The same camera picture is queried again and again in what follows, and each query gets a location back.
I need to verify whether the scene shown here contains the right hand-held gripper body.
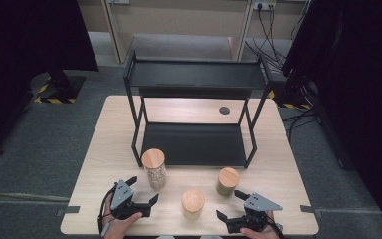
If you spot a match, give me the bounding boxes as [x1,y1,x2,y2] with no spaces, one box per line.
[226,192,284,234]

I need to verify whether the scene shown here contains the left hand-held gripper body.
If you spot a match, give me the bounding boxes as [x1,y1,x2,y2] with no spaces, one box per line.
[108,178,152,221]

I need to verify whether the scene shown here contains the short glass jar wooden lid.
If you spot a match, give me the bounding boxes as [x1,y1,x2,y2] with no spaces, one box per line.
[215,166,241,197]
[180,188,206,220]

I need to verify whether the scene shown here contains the tall glass jar wooden lid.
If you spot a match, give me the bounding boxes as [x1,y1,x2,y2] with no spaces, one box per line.
[140,147,168,191]

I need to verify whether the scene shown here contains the black metal two-tier shelf rack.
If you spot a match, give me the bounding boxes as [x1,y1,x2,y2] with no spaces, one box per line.
[122,49,274,169]

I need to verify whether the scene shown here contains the person's right hand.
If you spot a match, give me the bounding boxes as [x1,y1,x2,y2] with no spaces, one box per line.
[239,210,282,239]

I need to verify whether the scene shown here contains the person's left hand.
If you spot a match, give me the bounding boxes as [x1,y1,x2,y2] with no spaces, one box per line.
[101,195,144,239]

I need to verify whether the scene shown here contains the stand base with striped tape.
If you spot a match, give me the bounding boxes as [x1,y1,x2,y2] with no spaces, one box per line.
[267,75,313,111]
[29,70,87,105]

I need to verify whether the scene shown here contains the dark curtain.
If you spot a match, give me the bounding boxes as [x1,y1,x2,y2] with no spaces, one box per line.
[281,0,382,239]
[0,0,99,161]

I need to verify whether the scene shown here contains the beige desk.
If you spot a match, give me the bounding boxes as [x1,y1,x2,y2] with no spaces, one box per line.
[77,0,311,64]

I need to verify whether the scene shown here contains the white power strip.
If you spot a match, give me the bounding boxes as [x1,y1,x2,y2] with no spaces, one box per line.
[252,0,278,11]

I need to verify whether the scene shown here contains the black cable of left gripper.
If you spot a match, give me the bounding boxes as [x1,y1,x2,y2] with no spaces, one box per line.
[96,181,120,235]

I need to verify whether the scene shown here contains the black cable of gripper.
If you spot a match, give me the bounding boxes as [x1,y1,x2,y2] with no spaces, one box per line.
[266,212,285,239]
[96,181,120,235]

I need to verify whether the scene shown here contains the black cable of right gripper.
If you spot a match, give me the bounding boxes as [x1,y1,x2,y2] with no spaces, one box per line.
[266,212,285,239]

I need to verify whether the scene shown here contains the black floor cables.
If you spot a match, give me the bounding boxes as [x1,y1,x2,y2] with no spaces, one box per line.
[281,105,320,140]

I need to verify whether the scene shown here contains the bundle of black cables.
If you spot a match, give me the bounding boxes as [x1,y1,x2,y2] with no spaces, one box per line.
[244,3,309,72]

